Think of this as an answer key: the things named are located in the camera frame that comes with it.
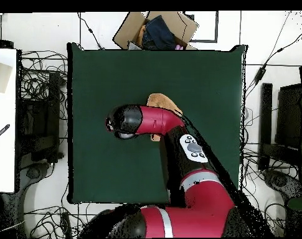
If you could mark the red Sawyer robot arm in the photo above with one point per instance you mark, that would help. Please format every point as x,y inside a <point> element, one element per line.
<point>158,119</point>

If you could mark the brown cardboard box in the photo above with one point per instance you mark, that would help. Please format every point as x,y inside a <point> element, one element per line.
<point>125,32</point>

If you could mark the black striped tool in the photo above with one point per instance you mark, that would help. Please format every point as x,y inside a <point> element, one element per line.
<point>1,132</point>

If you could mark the dark green table cloth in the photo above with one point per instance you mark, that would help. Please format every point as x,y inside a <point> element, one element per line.
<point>103,74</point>

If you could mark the black stand base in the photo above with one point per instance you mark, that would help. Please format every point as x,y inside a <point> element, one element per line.
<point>280,180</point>
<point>33,172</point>

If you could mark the small pink item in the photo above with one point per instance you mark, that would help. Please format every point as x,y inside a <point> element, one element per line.
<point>179,47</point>

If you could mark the white desk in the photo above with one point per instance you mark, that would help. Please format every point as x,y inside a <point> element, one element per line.
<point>3,149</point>

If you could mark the black stand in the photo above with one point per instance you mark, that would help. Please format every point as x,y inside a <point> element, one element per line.
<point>266,112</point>
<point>53,99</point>

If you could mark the orange cloth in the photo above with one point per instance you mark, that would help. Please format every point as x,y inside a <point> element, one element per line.
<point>141,33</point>

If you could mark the dark blue jeans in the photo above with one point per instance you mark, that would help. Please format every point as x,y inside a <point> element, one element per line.
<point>158,32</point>

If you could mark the tan terry towel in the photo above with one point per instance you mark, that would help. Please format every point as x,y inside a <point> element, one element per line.
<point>160,99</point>

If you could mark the beige box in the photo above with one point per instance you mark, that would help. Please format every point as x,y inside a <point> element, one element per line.
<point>0,77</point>

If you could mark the black power strip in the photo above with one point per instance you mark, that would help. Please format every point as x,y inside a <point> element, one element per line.
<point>66,224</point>

